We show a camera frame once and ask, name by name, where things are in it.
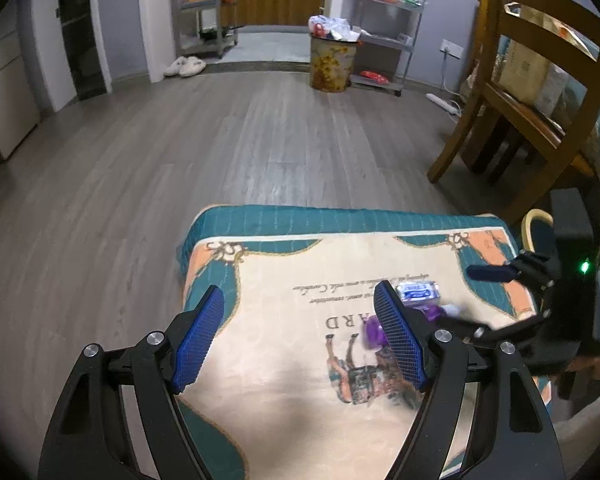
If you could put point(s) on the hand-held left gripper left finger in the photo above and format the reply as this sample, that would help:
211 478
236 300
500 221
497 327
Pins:
200 337

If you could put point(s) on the white wall socket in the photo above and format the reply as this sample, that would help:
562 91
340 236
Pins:
451 48

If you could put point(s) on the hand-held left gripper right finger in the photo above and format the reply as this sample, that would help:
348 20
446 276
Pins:
399 335

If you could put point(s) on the wooden kitchen counter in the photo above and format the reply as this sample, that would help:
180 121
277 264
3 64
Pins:
275 2

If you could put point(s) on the silver bag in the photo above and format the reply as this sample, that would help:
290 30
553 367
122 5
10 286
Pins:
555 89

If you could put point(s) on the teal bin with yellow rim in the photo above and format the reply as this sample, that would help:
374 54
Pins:
532 220

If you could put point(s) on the grey metal shelf rack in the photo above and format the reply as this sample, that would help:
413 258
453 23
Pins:
205 5
395 42

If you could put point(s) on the wooden chair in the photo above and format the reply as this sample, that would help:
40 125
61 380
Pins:
525 115

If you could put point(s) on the floral trash can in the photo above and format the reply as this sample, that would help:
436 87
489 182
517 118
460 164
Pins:
332 65

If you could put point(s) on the bags on chair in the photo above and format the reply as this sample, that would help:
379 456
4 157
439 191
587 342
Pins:
522 67

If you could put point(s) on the red packet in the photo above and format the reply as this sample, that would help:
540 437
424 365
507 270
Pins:
373 77

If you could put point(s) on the printed teal floor mat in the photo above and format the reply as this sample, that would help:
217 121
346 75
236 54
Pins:
290 360

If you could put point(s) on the purple wrapper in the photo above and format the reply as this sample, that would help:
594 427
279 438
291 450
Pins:
372 334

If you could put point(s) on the white plastic bag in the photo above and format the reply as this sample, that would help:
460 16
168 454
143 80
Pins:
335 27

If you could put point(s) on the blue white packet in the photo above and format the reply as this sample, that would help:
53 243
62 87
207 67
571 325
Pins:
419 291

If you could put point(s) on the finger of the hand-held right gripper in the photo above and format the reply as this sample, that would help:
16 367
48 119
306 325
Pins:
510 332
490 274

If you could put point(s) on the white power strip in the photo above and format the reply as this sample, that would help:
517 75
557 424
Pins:
442 104

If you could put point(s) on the white cabinet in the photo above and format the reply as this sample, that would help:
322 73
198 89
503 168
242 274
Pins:
5 95

